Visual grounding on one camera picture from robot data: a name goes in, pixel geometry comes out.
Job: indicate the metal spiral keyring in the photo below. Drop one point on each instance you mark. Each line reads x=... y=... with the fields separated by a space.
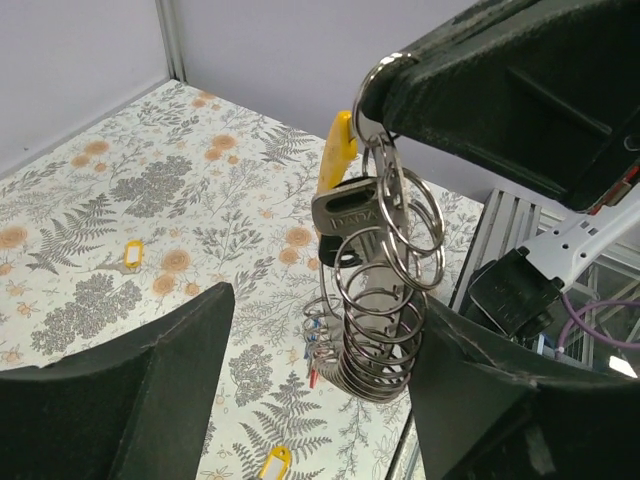
x=414 y=248

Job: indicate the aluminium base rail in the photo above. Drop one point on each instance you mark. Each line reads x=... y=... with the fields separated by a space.
x=506 y=221

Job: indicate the small yellow tag far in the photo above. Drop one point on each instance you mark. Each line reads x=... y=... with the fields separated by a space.
x=133 y=256

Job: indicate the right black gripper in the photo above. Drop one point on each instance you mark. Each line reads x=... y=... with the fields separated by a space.
x=541 y=97

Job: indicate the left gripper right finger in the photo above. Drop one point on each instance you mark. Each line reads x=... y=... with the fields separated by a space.
x=487 y=408

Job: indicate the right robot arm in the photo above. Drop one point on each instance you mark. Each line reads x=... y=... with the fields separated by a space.
x=515 y=291

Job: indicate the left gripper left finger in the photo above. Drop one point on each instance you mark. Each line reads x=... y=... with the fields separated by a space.
x=136 y=407

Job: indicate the silver key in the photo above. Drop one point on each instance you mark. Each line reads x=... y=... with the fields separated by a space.
x=375 y=294

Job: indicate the red key tag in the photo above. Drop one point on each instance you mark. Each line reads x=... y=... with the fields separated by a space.
x=313 y=379

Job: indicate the yellow key tag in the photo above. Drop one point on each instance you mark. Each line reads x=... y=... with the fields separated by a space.
x=276 y=464
x=339 y=151

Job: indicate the dark blue key tag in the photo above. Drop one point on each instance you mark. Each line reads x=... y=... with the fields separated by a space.
x=328 y=253

